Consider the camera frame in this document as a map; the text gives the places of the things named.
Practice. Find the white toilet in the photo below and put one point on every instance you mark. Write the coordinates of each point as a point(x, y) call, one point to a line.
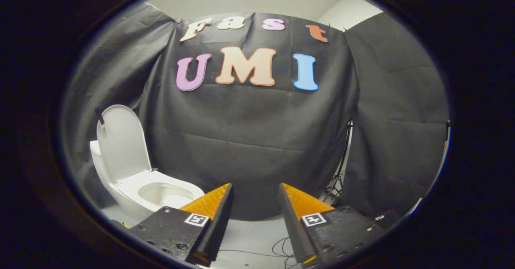
point(128, 190)

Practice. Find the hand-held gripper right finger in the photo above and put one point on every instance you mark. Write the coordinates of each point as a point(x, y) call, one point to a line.
point(291, 228)

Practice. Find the black tripod stand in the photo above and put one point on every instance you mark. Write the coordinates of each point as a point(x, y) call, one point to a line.
point(340, 168)

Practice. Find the white toilet lid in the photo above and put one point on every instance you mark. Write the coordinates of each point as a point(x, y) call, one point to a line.
point(122, 144)

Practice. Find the black backdrop cloth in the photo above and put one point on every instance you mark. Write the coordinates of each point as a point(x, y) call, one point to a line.
point(249, 140)

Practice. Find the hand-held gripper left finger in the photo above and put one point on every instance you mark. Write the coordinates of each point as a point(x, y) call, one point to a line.
point(217, 224)

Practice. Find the black lid pull tab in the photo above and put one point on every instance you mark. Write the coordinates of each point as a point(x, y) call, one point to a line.
point(101, 119)

